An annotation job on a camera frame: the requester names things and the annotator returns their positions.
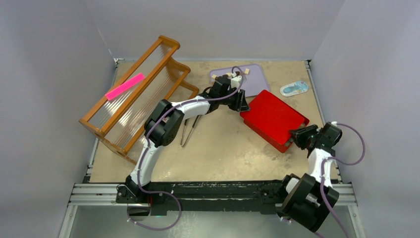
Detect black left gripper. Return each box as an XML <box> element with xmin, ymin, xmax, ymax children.
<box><xmin>218</xmin><ymin>88</ymin><xmax>250</xmax><ymax>113</ymax></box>

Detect red box lid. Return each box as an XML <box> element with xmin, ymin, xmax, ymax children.
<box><xmin>240</xmin><ymin>90</ymin><xmax>310</xmax><ymax>142</ymax></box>

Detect black handled metal tongs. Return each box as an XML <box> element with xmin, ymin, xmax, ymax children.
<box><xmin>180</xmin><ymin>115</ymin><xmax>201</xmax><ymax>148</ymax></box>

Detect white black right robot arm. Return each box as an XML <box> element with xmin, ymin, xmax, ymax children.
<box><xmin>278</xmin><ymin>121</ymin><xmax>342</xmax><ymax>233</ymax></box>

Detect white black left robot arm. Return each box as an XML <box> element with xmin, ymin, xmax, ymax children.
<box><xmin>123</xmin><ymin>71</ymin><xmax>250</xmax><ymax>203</ymax></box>

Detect red chocolate box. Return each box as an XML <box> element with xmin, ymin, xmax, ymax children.
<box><xmin>244</xmin><ymin>119</ymin><xmax>293</xmax><ymax>153</ymax></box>

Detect lavender plastic tray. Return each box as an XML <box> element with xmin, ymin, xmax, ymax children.
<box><xmin>209</xmin><ymin>63</ymin><xmax>270</xmax><ymax>100</ymax></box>

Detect white blue oval package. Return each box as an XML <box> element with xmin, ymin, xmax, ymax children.
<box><xmin>280</xmin><ymin>80</ymin><xmax>309</xmax><ymax>97</ymax></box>

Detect orange wooden shelf rack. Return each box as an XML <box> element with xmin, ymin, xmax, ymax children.
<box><xmin>79</xmin><ymin>35</ymin><xmax>199</xmax><ymax>164</ymax></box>

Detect pink flat box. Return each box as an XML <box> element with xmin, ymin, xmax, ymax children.
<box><xmin>105</xmin><ymin>73</ymin><xmax>145</xmax><ymax>101</ymax></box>

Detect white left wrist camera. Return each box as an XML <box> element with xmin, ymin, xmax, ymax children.
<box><xmin>227</xmin><ymin>72</ymin><xmax>242</xmax><ymax>88</ymax></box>

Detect black metal base rail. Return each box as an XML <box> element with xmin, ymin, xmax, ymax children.
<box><xmin>69</xmin><ymin>180</ymin><xmax>357</xmax><ymax>218</ymax></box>

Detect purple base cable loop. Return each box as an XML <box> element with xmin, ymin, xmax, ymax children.
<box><xmin>126</xmin><ymin>190</ymin><xmax>182</xmax><ymax>231</ymax></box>

